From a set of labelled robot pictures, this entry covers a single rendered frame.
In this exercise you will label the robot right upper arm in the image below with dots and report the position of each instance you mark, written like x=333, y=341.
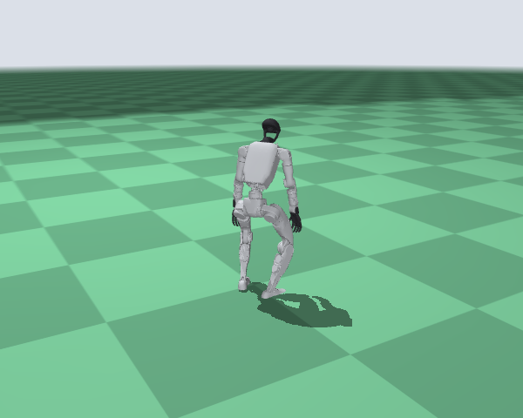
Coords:
x=286, y=157

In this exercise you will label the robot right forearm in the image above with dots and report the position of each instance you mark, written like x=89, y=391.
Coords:
x=293, y=201

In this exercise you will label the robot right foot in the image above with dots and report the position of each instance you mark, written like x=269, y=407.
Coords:
x=266, y=294

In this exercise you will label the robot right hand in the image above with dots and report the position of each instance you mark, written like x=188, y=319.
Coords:
x=296, y=220

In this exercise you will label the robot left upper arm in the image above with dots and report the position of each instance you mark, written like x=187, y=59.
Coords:
x=242, y=152

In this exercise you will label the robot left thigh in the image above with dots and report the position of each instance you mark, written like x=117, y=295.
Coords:
x=244, y=221

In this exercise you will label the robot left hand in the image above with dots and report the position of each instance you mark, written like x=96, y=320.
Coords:
x=234, y=219

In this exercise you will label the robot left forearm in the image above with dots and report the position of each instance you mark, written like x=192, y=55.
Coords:
x=238, y=186

